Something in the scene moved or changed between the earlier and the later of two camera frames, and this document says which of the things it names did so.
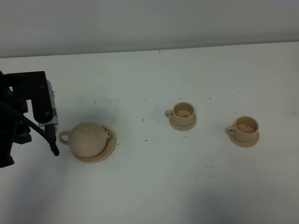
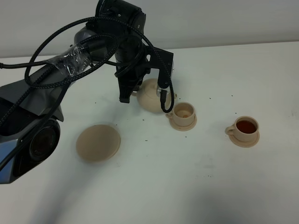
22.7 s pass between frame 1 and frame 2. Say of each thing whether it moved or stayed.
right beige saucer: stayed
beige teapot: moved
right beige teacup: stayed
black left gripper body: moved
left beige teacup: stayed
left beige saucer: stayed
